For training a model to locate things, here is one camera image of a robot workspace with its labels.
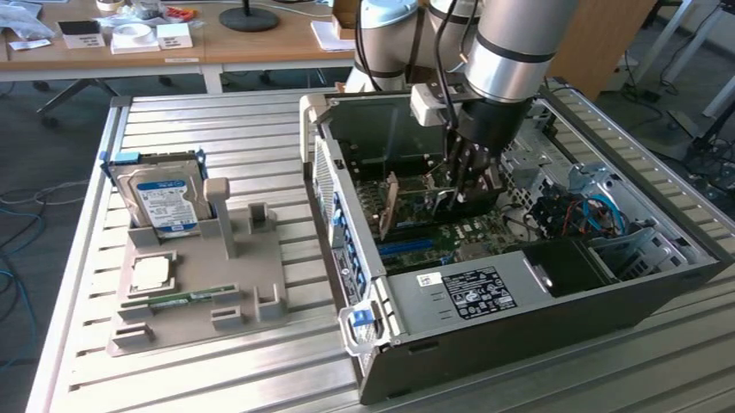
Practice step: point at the low-profile graphics card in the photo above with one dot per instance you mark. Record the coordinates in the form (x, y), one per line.
(393, 202)

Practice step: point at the perforated metal drive cage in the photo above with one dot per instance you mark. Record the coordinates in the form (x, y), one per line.
(529, 180)

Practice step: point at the grey plastic parts rack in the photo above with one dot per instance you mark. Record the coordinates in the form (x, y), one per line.
(195, 275)

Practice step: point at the blue expansion slot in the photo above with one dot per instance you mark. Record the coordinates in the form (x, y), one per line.
(405, 248)

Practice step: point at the black round lamp base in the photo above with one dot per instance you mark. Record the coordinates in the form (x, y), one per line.
(250, 20)

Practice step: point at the flat white box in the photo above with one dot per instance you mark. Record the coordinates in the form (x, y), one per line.
(135, 48)

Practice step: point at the silver CPU chip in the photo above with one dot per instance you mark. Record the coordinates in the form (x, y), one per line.
(151, 275)

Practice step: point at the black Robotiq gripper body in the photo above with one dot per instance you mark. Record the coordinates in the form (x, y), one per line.
(494, 120)

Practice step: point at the black open PC case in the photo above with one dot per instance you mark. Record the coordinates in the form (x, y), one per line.
(517, 353)

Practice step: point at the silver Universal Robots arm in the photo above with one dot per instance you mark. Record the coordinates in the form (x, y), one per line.
(512, 43)

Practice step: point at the orange small item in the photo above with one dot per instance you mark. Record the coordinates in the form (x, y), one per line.
(181, 14)

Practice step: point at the hard disk with blue label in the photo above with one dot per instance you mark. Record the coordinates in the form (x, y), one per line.
(161, 202)

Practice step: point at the small tape roll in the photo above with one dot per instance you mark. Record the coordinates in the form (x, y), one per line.
(101, 6)

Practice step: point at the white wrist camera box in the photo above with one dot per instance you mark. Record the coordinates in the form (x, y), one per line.
(427, 107)

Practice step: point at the blue disk carrier frame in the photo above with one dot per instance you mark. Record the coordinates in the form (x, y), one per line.
(123, 159)

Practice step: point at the stack of white papers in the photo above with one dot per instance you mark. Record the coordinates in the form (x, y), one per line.
(330, 41)

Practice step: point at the wide white tape roll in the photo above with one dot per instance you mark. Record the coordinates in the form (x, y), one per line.
(118, 34)

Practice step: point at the metal disk bay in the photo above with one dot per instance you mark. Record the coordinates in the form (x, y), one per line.
(644, 254)

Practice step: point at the blue case release latch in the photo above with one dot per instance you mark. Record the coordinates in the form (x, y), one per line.
(362, 320)

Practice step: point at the white paper tag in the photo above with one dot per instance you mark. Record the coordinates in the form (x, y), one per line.
(29, 44)

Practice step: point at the plain white box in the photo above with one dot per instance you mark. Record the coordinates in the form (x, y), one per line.
(173, 32)

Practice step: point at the clear plastic bag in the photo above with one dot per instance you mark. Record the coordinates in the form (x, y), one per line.
(23, 23)

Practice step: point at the grey power supply unit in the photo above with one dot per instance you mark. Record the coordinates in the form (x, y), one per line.
(414, 310)

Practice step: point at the white box with black top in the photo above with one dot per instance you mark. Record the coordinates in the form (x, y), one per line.
(81, 28)

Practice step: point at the wooden cabinet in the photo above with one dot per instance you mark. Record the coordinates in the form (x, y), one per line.
(604, 43)

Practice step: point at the green RAM stick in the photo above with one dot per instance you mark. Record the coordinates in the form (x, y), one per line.
(185, 297)

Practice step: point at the green motherboard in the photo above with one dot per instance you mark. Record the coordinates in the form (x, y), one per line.
(471, 241)

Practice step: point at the wooden desk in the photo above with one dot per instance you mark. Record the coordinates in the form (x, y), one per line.
(86, 58)

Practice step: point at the brown cardboard box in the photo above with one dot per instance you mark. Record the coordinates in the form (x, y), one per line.
(345, 17)

